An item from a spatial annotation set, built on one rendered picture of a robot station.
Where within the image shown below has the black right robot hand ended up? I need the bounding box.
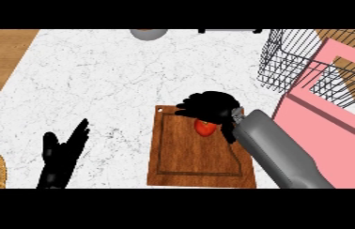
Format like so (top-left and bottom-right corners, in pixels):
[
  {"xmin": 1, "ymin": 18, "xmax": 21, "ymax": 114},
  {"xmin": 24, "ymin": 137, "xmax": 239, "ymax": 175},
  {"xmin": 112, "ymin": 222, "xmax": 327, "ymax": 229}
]
[{"xmin": 173, "ymin": 90, "xmax": 242, "ymax": 145}]

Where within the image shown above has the tan wicker basket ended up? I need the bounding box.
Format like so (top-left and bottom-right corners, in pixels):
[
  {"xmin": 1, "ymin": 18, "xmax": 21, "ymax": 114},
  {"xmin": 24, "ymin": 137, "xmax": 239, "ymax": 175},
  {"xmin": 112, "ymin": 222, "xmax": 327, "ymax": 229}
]
[{"xmin": 0, "ymin": 155, "xmax": 7, "ymax": 190}]

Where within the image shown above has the brown wooden cutting board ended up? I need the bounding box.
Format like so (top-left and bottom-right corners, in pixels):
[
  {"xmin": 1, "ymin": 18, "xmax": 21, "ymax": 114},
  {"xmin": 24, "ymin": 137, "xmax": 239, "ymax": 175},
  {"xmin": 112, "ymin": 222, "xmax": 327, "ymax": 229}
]
[{"xmin": 145, "ymin": 104, "xmax": 257, "ymax": 190}]

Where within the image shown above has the red tomato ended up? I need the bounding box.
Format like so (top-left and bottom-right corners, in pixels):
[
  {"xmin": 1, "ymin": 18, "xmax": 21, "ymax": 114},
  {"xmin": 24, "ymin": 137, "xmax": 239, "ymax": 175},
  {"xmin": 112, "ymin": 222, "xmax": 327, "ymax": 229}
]
[{"xmin": 192, "ymin": 119, "xmax": 219, "ymax": 138}]

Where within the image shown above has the grey round bowl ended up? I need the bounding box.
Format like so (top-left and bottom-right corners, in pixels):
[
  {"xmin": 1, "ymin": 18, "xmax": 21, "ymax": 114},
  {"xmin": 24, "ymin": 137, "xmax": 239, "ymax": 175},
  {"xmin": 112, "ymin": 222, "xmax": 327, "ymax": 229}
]
[{"xmin": 129, "ymin": 29, "xmax": 168, "ymax": 41}]

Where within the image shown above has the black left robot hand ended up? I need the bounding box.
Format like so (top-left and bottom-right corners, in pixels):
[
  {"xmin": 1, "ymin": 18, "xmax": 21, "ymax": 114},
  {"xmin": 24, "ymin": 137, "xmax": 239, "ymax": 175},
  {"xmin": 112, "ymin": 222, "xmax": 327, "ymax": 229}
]
[{"xmin": 35, "ymin": 117, "xmax": 92, "ymax": 190}]

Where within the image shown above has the black wire basket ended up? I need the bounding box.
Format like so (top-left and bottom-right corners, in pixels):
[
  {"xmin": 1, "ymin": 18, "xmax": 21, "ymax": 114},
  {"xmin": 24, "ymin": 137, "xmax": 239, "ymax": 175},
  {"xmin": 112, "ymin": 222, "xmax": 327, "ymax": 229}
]
[{"xmin": 256, "ymin": 29, "xmax": 355, "ymax": 109}]

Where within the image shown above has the pink placemat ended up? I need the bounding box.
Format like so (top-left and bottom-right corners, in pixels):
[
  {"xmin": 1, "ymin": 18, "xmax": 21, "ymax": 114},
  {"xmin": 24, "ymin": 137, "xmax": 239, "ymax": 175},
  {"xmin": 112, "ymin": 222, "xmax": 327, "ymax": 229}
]
[{"xmin": 271, "ymin": 37, "xmax": 355, "ymax": 190}]

